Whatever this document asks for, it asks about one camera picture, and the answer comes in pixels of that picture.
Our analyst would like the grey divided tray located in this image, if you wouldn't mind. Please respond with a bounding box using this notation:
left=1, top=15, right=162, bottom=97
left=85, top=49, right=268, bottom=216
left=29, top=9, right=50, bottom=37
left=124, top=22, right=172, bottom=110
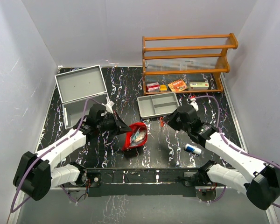
left=137, top=92, right=180, bottom=119

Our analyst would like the clear plastic medicine packet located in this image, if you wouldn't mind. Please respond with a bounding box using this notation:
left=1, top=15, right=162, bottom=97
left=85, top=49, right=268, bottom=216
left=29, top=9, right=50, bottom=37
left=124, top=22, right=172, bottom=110
left=130, top=128, right=147, bottom=147

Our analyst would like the blue white tube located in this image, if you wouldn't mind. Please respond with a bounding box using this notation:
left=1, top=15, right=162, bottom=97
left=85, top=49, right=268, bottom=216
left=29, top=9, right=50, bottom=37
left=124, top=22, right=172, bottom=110
left=184, top=144, right=202, bottom=155

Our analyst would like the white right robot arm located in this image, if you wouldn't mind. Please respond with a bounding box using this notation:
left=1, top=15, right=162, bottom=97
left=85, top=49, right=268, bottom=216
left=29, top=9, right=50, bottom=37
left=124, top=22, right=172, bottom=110
left=163, top=104, right=280, bottom=210

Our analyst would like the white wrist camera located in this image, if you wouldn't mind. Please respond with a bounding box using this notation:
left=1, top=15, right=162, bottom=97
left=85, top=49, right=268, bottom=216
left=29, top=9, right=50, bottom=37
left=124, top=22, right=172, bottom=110
left=105, top=100, right=114, bottom=113
left=189, top=96, right=199, bottom=112

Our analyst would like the orange wooden shelf rack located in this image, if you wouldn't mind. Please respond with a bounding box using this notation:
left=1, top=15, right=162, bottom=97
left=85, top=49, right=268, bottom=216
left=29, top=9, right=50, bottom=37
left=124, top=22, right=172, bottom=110
left=142, top=33, right=238, bottom=95

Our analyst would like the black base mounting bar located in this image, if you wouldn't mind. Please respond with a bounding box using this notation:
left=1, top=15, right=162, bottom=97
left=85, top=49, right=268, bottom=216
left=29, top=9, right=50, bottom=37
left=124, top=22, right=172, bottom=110
left=85, top=168, right=227, bottom=198

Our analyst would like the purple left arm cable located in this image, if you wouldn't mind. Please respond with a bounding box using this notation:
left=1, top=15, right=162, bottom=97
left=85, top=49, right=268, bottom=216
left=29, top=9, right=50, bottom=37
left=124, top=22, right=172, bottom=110
left=10, top=98, right=108, bottom=213

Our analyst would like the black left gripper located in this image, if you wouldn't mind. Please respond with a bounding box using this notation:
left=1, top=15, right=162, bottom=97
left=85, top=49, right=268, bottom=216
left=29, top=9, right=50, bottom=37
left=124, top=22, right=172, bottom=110
left=97, top=111, right=132, bottom=136

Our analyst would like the grey open medicine case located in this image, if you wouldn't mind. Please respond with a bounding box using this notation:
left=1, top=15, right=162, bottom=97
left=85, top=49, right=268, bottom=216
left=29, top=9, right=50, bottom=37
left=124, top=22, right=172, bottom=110
left=55, top=65, right=110, bottom=129

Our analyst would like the red first aid kit pouch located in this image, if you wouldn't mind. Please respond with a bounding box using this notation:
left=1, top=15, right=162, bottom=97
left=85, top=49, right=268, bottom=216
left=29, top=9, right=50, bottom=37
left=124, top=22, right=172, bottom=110
left=122, top=122, right=148, bottom=151

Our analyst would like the long white medicine box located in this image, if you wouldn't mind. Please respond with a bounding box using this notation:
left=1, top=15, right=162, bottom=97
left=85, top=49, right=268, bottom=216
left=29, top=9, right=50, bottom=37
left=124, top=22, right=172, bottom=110
left=188, top=82, right=210, bottom=91

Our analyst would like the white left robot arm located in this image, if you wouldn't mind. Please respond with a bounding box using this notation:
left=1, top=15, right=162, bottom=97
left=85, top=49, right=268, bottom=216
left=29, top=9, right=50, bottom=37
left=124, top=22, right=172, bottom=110
left=13, top=104, right=131, bottom=201

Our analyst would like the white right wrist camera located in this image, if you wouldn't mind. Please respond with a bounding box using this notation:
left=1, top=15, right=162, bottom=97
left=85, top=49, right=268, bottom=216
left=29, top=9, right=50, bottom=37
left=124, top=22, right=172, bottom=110
left=189, top=96, right=199, bottom=112

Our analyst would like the red white medicine box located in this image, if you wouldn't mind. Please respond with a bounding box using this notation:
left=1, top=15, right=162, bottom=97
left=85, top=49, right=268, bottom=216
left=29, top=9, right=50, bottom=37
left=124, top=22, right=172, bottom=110
left=146, top=82, right=160, bottom=92

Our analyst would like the orange medicine packet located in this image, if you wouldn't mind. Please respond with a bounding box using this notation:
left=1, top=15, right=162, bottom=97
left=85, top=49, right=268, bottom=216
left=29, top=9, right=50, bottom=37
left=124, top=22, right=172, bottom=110
left=168, top=79, right=188, bottom=92

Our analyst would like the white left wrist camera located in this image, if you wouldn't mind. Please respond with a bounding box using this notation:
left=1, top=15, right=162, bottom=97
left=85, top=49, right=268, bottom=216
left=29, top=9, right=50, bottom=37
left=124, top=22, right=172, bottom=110
left=105, top=100, right=114, bottom=113

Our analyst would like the small yellow box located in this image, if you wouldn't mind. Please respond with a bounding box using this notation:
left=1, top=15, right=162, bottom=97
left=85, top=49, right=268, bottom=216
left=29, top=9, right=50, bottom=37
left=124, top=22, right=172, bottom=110
left=160, top=84, right=168, bottom=92

